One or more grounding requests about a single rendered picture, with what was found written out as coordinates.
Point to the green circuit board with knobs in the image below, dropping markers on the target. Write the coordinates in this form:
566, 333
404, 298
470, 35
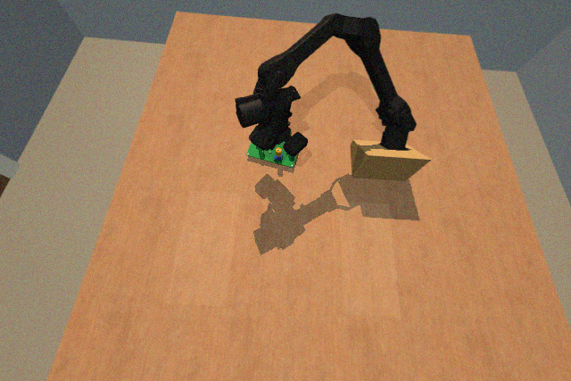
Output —
277, 155

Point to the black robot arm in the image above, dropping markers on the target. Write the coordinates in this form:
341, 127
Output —
270, 99

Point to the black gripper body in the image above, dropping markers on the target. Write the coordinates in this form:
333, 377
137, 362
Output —
293, 144

